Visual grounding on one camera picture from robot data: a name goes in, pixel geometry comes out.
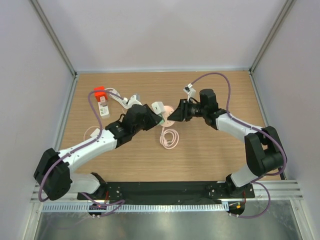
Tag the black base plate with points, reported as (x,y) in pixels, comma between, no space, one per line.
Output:
(170,193)

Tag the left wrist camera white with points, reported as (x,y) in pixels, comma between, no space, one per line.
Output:
(133,100)

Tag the white green power strip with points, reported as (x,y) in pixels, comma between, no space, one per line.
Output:
(103,110)

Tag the pink plug in strip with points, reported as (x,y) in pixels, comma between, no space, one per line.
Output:
(103,101)

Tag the slotted cable duct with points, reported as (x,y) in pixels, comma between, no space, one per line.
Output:
(81,207)

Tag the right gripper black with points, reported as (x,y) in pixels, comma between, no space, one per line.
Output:
(182,112)

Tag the red cube socket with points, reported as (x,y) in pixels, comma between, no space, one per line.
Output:
(99,93)

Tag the pink round socket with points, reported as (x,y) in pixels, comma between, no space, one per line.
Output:
(168,110)

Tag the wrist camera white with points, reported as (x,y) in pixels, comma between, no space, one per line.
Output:
(133,100)
(190,91)

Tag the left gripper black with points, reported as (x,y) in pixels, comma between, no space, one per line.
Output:
(154,118)

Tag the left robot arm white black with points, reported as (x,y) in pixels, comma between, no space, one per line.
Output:
(56,174)

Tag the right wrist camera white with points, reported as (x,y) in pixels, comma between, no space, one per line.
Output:
(190,91)

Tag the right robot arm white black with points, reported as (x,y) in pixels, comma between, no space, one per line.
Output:
(263,149)

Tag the pink usb charger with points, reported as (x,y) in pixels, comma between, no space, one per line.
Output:
(95,132)

